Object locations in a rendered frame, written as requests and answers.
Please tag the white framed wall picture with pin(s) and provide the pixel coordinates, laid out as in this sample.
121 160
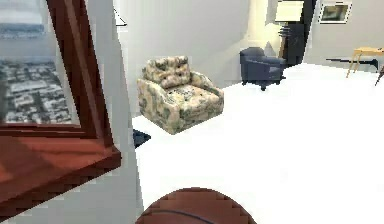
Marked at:
334 12

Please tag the black floor lamp cream shade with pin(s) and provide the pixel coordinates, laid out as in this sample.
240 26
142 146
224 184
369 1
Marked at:
295 36

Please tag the light wooden table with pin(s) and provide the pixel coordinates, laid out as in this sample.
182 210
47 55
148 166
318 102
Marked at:
366 51

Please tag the dark blue floor cloth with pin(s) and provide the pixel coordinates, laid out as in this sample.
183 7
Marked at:
140 137

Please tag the floral patterned armchair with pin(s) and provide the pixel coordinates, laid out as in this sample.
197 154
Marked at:
180 96

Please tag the orange brown basketball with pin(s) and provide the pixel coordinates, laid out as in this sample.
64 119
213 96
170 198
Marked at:
195 208

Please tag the dark blue armchair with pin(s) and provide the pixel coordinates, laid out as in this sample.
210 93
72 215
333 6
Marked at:
260 68

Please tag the brown framed window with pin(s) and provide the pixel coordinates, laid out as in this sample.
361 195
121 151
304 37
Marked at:
40 100

